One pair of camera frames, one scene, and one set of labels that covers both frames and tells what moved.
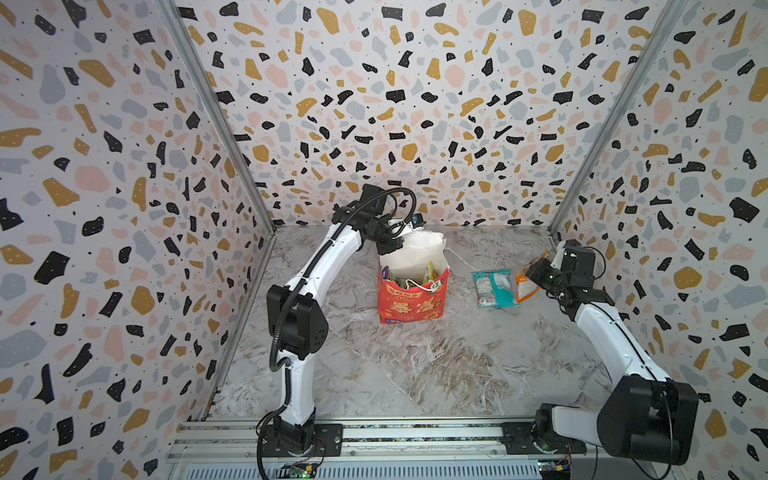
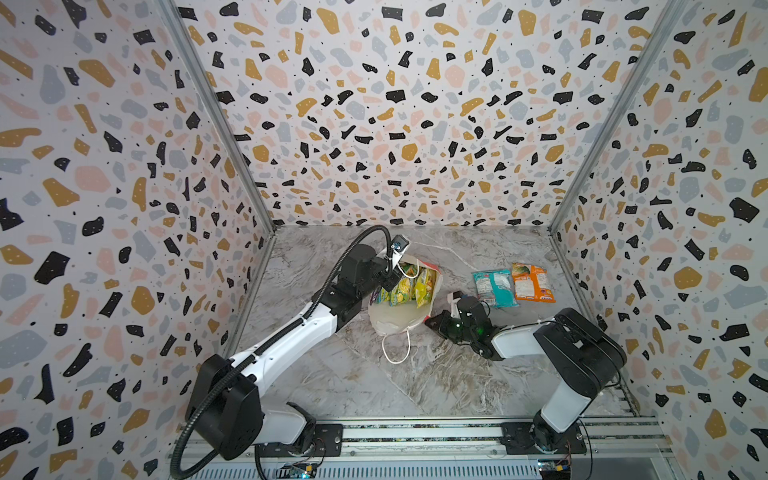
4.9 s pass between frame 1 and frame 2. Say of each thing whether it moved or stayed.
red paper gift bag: moved
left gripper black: moved
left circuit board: stayed
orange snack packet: moved
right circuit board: stayed
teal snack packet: stayed
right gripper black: moved
